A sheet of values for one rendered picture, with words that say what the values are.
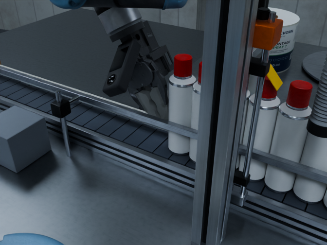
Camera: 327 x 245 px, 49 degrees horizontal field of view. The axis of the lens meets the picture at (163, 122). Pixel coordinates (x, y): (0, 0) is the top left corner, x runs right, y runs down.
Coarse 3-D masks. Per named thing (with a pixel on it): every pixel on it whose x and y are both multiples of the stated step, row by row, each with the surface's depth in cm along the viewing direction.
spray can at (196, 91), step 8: (200, 64) 61; (200, 72) 61; (200, 80) 62; (192, 88) 63; (192, 96) 64; (192, 104) 65; (192, 112) 65; (192, 120) 66; (192, 144) 69; (192, 152) 70; (192, 160) 71
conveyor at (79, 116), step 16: (0, 80) 102; (16, 80) 102; (16, 96) 94; (32, 96) 94; (48, 96) 94; (64, 96) 94; (48, 112) 87; (80, 112) 87; (96, 112) 87; (96, 128) 81; (112, 128) 81; (128, 128) 81; (144, 128) 81; (128, 144) 76; (144, 144) 76; (160, 144) 76; (176, 160) 71; (256, 192) 64; (272, 192) 64; (288, 192) 64; (304, 208) 60; (320, 208) 60
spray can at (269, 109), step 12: (264, 84) 56; (252, 96) 59; (264, 96) 57; (276, 96) 59; (252, 108) 59; (264, 108) 57; (276, 108) 58; (264, 120) 59; (264, 132) 60; (264, 144) 61; (240, 168) 67; (252, 168) 64; (264, 168) 65; (252, 180) 66
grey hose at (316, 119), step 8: (320, 80) 43; (320, 88) 43; (320, 96) 42; (320, 104) 43; (312, 112) 45; (320, 112) 43; (312, 120) 44; (320, 120) 43; (312, 128) 44; (320, 128) 44; (320, 136) 44
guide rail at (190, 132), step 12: (0, 72) 90; (12, 72) 87; (36, 84) 84; (48, 84) 82; (72, 96) 79; (84, 96) 77; (108, 108) 74; (120, 108) 72; (144, 120) 70; (156, 120) 69; (180, 132) 67; (192, 132) 65; (240, 144) 62; (252, 156) 61; (264, 156) 59; (276, 156) 59; (288, 168) 58; (300, 168) 57; (312, 168) 57; (324, 180) 56
